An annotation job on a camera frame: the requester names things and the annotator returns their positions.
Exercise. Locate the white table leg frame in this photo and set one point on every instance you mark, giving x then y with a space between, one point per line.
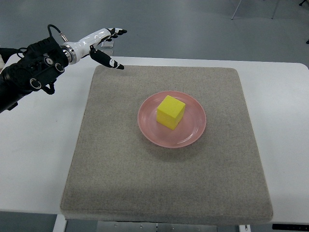
60 224

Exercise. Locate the yellow foam block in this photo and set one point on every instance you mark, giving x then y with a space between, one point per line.
170 112

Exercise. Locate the pink plate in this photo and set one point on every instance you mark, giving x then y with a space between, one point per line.
189 129

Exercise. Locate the grey felt mat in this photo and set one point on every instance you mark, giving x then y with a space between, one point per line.
117 174

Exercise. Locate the metal chair legs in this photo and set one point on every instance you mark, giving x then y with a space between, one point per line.
270 9

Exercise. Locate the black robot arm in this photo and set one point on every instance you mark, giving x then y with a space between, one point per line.
40 64

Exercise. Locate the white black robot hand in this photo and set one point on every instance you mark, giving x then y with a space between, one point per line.
86 46

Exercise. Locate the small clear floor plate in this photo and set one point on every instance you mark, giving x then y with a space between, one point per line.
107 44

